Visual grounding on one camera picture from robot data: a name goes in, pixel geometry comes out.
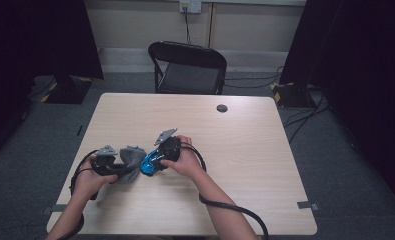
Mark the white wall socket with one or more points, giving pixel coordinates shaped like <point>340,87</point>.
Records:
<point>190,6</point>

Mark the dark curtain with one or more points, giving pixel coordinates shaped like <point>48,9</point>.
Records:
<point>35,40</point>
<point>361,66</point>

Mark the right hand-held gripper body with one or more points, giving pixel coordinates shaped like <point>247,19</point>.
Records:
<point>171,150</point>

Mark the person's left hand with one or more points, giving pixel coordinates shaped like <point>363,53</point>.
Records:
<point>86,183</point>

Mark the black folding chair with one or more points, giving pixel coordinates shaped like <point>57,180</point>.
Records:
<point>188,78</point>

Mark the blue black toy car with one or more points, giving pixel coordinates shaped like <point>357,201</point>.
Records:
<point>148,166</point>

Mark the grey tape marker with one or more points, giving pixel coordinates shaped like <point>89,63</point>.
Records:
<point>306,205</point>
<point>56,208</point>

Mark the black stand base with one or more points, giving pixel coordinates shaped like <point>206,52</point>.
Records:
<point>291,95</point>
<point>68,90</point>

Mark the thin wall conduit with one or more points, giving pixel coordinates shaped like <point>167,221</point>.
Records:
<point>211,25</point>

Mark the grey terry towel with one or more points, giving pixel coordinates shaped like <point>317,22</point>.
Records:
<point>133,156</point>

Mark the person's right hand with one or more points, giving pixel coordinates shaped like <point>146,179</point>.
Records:
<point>188,163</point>

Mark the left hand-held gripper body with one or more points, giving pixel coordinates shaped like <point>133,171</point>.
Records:
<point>105,165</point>

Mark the black floor tape strip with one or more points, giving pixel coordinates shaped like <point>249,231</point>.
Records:
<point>80,130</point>

